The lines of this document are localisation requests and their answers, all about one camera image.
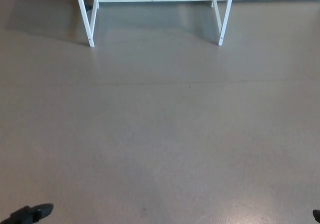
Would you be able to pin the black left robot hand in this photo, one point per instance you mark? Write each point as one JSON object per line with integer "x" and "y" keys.
{"x": 27, "y": 214}

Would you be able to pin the white table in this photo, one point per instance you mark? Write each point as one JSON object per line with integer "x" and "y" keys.
{"x": 87, "y": 22}

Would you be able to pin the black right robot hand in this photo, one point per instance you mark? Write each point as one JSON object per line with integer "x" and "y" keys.
{"x": 317, "y": 216}

